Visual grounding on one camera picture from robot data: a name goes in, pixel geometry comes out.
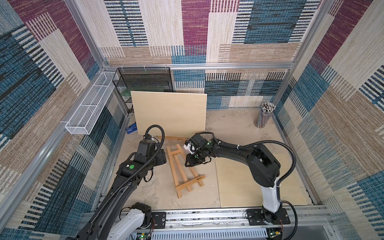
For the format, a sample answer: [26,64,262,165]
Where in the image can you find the wooden tabletop easel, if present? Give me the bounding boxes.
[164,137,189,141]
[166,144,205,199]

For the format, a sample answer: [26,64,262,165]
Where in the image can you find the plywood board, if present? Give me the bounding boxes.
[216,158,312,208]
[131,91,207,137]

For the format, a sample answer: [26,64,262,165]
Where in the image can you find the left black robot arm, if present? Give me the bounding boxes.
[67,138,166,240]

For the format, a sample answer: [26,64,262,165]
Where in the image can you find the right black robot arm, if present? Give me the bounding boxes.
[184,133,286,214]

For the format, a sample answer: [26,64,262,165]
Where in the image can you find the blue box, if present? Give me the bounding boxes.
[126,123,138,134]

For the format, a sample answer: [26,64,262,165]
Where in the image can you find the green board on shelf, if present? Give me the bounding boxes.
[121,88,131,98]

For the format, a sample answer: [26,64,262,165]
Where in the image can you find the clear jar of pencils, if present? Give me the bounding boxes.
[254,102,276,128]

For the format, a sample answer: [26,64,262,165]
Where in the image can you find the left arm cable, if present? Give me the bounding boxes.
[89,124,166,226]

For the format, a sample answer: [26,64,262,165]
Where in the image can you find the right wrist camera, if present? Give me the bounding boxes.
[184,141,199,155]

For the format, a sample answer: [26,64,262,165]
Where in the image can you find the black wire mesh shelf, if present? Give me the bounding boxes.
[113,67,174,113]

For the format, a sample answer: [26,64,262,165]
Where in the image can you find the white wire mesh basket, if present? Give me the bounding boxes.
[65,72,114,135]

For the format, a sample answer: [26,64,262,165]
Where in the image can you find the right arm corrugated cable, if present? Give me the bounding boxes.
[197,131,298,240]

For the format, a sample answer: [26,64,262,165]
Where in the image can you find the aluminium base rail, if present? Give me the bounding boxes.
[77,205,337,240]

